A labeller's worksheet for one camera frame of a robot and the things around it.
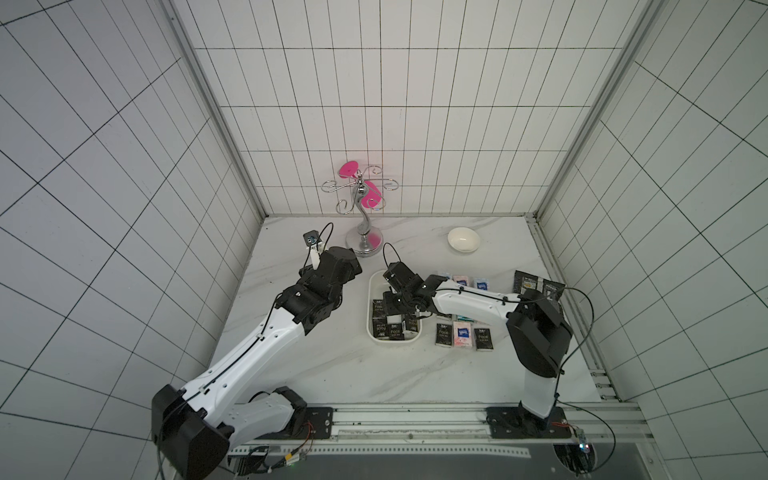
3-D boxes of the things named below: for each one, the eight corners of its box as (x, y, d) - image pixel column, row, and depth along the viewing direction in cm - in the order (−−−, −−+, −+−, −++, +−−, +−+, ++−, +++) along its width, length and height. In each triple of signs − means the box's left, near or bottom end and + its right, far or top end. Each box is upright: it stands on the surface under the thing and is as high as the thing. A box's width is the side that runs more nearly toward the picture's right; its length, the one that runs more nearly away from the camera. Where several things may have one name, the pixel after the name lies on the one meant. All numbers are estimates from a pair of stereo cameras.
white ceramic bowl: (449, 256, 108) (451, 248, 105) (445, 236, 115) (447, 227, 111) (479, 256, 109) (482, 248, 105) (473, 236, 115) (477, 227, 111)
